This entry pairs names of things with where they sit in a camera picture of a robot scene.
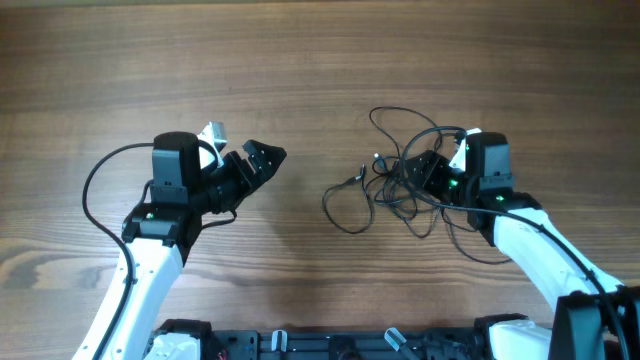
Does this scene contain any long black USB cable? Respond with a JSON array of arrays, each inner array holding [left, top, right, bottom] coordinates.
[[360, 105, 512, 266]]

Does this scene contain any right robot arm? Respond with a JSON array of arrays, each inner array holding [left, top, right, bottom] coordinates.
[[398, 126, 639, 359]]

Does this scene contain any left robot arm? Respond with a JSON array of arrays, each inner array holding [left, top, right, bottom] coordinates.
[[74, 132, 287, 359]]

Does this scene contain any left camera black cable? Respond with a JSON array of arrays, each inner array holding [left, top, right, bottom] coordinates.
[[81, 142, 156, 360]]

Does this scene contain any camera black cable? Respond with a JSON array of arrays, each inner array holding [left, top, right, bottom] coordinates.
[[81, 142, 156, 360], [399, 125, 631, 360]]

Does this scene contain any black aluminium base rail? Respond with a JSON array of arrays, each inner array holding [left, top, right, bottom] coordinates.
[[213, 328, 484, 360]]

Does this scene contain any right camera black cable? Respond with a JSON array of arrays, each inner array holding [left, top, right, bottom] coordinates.
[[399, 125, 631, 360]]

